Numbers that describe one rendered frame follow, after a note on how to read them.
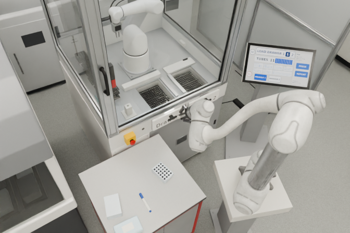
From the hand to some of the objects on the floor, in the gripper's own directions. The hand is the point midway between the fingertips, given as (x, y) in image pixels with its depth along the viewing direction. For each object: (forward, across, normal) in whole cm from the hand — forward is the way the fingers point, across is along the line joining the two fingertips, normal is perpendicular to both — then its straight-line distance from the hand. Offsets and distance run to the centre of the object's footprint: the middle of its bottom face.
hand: (180, 116), depth 196 cm
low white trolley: (+72, -73, +40) cm, 110 cm away
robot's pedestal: (+50, -104, -22) cm, 118 cm away
